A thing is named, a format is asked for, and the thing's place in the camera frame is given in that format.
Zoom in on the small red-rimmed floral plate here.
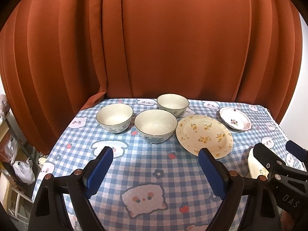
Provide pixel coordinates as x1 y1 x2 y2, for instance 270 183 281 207
219 107 252 131

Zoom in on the large yellow floral plate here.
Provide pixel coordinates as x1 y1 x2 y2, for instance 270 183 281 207
176 115 233 159

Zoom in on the floral ceramic bowl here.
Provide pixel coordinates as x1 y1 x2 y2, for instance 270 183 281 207
134 110 177 144
157 93 189 117
96 103 134 134

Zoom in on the white plate at table edge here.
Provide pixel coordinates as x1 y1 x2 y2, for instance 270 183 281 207
247 148 269 179

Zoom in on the white plastic bag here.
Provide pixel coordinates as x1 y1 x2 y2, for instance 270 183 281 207
13 160 35 185

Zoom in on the blue checkered bear tablecloth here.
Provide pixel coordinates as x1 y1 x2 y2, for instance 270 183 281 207
39 99 304 230

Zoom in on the orange curtain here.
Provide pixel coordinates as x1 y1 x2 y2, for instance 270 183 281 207
1 0 302 154

